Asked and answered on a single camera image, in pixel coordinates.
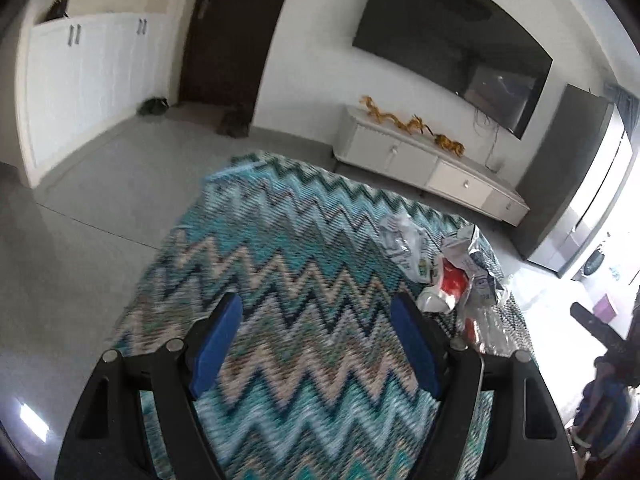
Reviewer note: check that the black bag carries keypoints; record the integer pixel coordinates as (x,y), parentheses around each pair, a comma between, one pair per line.
(57,10)

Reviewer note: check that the grey refrigerator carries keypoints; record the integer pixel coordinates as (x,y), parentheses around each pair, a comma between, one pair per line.
(565,185)

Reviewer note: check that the purple box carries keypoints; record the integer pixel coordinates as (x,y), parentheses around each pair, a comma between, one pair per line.
(605,307)

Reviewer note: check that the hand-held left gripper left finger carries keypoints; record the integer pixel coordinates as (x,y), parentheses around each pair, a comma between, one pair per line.
(217,345)

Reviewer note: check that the black wall television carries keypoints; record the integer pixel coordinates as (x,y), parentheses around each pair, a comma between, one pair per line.
(440,25)

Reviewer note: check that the grey blue curtain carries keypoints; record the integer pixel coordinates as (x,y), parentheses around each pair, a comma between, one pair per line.
(627,107)

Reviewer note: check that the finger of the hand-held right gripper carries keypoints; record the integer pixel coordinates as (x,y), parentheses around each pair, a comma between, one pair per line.
(595,321)

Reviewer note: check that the washing machine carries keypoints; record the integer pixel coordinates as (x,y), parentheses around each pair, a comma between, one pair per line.
(595,260)

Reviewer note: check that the dark brown door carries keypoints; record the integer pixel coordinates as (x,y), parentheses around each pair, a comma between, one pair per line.
(230,35)

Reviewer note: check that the white television stand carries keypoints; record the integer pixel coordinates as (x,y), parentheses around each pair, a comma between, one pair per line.
(415,152)

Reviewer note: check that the pile of snack wrappers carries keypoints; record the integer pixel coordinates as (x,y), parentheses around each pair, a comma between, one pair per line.
(450,280)

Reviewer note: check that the white wall cabinet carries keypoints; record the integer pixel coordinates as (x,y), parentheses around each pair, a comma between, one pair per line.
(85,85)

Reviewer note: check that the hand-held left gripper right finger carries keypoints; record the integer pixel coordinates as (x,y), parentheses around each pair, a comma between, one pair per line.
(417,350)

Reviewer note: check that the pair of dark boots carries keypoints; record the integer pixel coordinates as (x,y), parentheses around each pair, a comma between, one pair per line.
(234,122)

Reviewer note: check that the zigzag patterned tablecloth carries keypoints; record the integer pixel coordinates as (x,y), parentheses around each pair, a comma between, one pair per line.
(300,270)

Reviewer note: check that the white router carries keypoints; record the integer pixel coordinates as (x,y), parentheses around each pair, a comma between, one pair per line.
(497,163)

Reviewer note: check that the pair of dark shoes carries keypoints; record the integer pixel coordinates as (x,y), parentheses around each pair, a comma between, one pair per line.
(153,106)

